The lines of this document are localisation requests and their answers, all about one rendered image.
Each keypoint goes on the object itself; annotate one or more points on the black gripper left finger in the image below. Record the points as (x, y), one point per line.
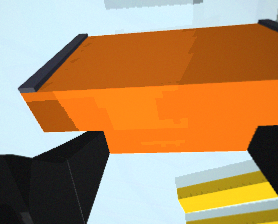
(58, 186)

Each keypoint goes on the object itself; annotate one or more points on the yellow flat bar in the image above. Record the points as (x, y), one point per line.
(237, 189)
(257, 217)

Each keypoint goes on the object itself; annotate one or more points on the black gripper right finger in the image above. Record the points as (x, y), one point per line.
(263, 149)

